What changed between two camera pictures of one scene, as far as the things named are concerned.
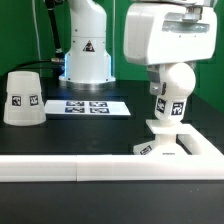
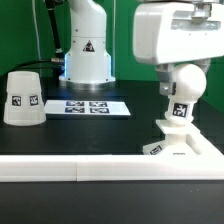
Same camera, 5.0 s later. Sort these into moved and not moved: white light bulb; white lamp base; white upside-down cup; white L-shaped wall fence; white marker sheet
Moved: white lamp base; white light bulb
Not moved: white marker sheet; white upside-down cup; white L-shaped wall fence
